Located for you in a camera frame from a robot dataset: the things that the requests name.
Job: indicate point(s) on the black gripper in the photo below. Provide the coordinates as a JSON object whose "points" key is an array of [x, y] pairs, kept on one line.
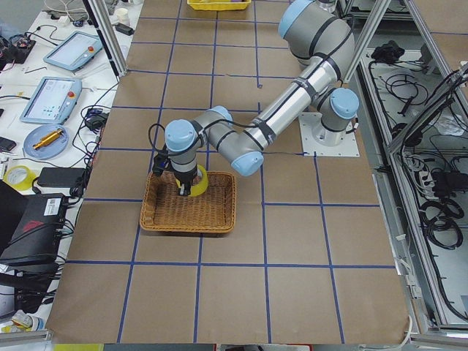
{"points": [[185, 180]]}

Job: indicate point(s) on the yellow tape roll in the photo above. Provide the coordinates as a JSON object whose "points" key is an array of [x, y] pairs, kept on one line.
{"points": [[20, 178], [200, 184]]}

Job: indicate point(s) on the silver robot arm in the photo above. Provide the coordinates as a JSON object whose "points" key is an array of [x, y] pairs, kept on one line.
{"points": [[324, 45]]}

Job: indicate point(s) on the yellow tape roll on desk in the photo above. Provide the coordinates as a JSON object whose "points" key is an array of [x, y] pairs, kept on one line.
{"points": [[20, 178]]}

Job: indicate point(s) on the brown wicker basket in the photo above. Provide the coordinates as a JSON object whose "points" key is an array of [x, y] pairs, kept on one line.
{"points": [[164, 210]]}

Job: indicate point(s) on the black power adapter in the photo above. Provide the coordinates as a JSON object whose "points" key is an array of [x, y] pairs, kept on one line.
{"points": [[60, 177]]}

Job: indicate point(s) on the blue plate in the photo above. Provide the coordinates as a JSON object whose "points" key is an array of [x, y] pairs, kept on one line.
{"points": [[48, 152]]}

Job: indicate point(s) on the brass cylinder tool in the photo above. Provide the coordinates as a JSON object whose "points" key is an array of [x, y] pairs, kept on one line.
{"points": [[48, 139]]}

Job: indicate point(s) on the lower teach pendant tablet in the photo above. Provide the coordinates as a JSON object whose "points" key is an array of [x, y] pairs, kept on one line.
{"points": [[53, 101]]}

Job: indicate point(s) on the teach pendant tablet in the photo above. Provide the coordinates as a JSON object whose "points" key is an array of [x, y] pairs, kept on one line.
{"points": [[53, 101], [75, 51]]}

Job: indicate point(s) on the black computer box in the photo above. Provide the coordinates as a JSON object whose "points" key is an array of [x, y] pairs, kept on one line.
{"points": [[31, 227]]}

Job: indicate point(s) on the small black adapter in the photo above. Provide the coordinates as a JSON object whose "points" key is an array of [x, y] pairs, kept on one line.
{"points": [[124, 29]]}

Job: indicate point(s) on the upper teach pendant tablet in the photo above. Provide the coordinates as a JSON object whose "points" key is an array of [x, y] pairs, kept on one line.
{"points": [[75, 51]]}

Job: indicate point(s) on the yellow plastic basket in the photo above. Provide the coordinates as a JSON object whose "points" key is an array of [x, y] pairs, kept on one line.
{"points": [[220, 5]]}

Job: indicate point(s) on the white paper cup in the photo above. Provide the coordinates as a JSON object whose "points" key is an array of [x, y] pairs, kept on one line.
{"points": [[122, 15]]}

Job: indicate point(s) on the black phone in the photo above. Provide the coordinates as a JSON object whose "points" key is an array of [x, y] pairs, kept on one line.
{"points": [[7, 145]]}

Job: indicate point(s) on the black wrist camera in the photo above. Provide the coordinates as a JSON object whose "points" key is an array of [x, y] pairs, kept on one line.
{"points": [[159, 164]]}

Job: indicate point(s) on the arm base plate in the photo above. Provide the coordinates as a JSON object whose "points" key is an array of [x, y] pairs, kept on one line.
{"points": [[318, 141]]}

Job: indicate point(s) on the aluminium frame post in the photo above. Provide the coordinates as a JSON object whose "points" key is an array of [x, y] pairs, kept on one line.
{"points": [[98, 13]]}

